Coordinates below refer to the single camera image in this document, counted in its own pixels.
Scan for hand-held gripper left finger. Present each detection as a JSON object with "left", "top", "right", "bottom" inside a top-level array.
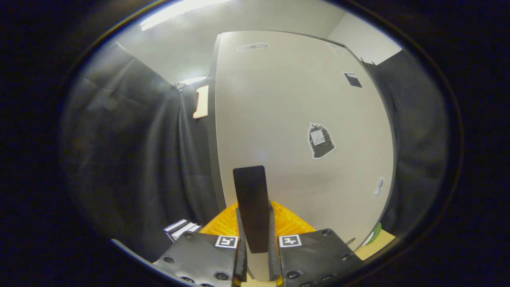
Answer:
[{"left": 153, "top": 201, "right": 248, "bottom": 287}]

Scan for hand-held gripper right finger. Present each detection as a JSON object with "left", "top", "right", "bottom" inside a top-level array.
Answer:
[{"left": 269, "top": 201, "right": 364, "bottom": 287}]

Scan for black cabinet door handle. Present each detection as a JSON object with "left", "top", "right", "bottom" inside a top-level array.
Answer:
[{"left": 233, "top": 165, "right": 270, "bottom": 254}]

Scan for white and black stacked boxes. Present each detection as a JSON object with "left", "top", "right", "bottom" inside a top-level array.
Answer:
[{"left": 163, "top": 219, "right": 202, "bottom": 242}]

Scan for light wooden board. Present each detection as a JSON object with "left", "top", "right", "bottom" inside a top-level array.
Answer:
[{"left": 354, "top": 230, "right": 396, "bottom": 261}]

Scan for green and white object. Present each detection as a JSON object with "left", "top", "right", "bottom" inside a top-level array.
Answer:
[{"left": 363, "top": 222, "right": 383, "bottom": 246}]

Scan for black backdrop cloth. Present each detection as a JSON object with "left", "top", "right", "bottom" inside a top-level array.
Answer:
[
  {"left": 362, "top": 50, "right": 451, "bottom": 240},
  {"left": 60, "top": 42, "right": 220, "bottom": 263}
]

